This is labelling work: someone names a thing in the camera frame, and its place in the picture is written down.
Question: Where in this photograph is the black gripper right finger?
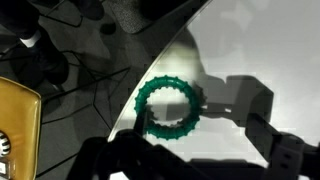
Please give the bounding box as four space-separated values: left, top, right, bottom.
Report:
244 112 280 158

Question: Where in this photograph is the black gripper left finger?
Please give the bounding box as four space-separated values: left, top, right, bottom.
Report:
133 109 148 136

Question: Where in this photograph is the dark green knobbed ring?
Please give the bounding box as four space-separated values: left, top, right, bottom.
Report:
134 75 203 141

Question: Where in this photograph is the grey textured floor mat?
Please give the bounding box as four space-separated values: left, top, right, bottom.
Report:
109 0 158 35

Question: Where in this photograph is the black shoe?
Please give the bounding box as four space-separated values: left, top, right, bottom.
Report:
19 42 70 86

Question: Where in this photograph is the yellow box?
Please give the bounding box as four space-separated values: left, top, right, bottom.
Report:
0 76 43 180

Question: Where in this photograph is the black white striped object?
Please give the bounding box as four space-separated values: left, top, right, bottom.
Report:
0 131 12 158

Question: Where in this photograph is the dark trouser leg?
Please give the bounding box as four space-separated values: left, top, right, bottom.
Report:
0 0 43 48

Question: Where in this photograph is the black floor cable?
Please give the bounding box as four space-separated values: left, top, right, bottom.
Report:
39 0 84 28
40 50 132 130

